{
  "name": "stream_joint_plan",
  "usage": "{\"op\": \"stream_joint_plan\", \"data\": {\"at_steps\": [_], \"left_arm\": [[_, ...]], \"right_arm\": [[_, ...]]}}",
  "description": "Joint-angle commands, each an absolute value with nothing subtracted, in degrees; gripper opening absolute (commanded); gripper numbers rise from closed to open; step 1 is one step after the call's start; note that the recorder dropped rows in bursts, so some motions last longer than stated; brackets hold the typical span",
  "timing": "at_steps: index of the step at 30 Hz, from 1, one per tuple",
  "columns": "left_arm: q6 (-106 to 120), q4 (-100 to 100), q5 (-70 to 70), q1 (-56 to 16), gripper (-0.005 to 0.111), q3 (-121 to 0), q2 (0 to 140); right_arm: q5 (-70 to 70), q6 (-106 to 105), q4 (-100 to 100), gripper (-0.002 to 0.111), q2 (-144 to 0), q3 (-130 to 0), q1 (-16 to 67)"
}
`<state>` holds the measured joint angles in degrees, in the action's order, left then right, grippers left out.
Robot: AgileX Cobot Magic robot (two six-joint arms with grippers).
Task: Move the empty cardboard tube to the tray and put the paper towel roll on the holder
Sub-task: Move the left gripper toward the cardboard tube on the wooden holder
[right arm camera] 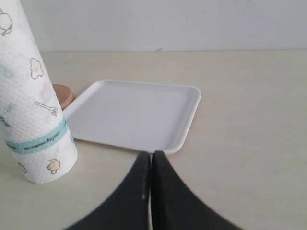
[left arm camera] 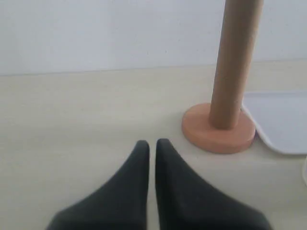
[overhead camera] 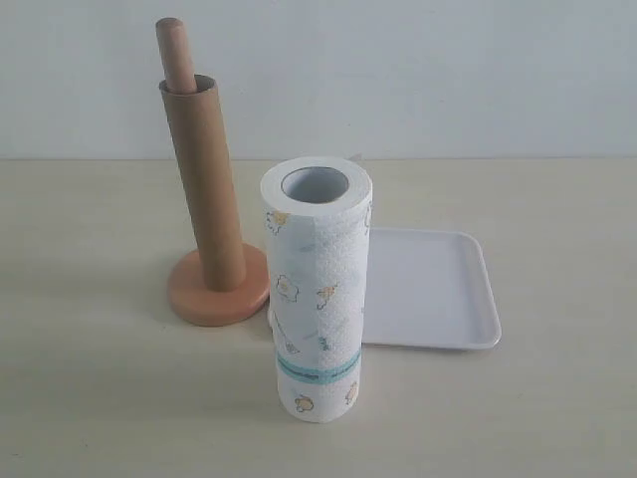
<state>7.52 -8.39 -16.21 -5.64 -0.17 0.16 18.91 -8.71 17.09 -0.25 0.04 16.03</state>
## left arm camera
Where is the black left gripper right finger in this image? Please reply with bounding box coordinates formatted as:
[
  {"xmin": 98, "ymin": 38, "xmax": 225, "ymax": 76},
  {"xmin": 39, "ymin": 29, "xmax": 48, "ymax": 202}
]
[{"xmin": 155, "ymin": 138, "xmax": 271, "ymax": 230}]

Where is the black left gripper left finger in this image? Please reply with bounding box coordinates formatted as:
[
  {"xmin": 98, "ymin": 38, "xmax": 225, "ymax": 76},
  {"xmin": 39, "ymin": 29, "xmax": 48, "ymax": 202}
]
[{"xmin": 47, "ymin": 140, "xmax": 149, "ymax": 230}]

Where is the brown cardboard tube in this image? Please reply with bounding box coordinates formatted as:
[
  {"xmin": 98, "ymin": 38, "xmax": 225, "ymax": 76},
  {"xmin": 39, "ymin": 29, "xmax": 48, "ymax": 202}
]
[{"xmin": 209, "ymin": 0, "xmax": 264, "ymax": 129}]

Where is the printed paper towel roll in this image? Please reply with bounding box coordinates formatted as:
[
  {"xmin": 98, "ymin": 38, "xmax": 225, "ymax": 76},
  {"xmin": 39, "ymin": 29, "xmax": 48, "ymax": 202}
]
[{"xmin": 302, "ymin": 158, "xmax": 307, "ymax": 186}]

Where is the wooden paper towel holder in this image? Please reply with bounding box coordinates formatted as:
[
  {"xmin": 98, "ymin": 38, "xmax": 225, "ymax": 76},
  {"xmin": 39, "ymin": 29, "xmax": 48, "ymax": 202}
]
[{"xmin": 181, "ymin": 103, "xmax": 256, "ymax": 154}]

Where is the white plastic tray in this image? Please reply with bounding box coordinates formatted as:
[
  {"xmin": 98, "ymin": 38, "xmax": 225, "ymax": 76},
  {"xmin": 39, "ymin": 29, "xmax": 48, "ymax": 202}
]
[{"xmin": 242, "ymin": 91, "xmax": 307, "ymax": 155}]

